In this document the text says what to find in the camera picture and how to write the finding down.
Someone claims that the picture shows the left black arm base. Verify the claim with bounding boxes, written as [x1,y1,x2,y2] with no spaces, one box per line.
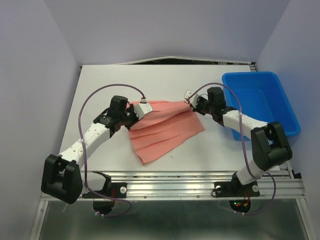
[82,182,132,218]

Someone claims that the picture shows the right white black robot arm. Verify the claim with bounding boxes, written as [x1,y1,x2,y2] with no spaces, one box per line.
[184,87,293,195]

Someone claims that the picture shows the blue plastic bin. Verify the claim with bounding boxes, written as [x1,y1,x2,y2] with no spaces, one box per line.
[222,71,301,137]

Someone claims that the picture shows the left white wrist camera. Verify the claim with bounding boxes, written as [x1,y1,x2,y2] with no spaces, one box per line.
[134,99,153,120]

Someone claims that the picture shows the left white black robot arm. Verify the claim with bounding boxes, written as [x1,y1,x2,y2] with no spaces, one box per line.
[41,95,142,204]

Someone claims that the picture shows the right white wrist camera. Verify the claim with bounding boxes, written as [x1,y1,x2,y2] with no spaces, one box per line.
[184,90,200,108]

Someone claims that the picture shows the pink pleated skirt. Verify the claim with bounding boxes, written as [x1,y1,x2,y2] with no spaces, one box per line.
[128,100,205,165]

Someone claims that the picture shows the aluminium frame rails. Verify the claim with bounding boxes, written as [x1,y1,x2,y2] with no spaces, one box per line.
[39,139,306,201]

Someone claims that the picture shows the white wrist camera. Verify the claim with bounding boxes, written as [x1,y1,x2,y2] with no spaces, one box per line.
[184,90,200,108]
[134,99,153,120]

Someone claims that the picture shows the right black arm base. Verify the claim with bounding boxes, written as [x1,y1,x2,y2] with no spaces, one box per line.
[211,179,260,214]

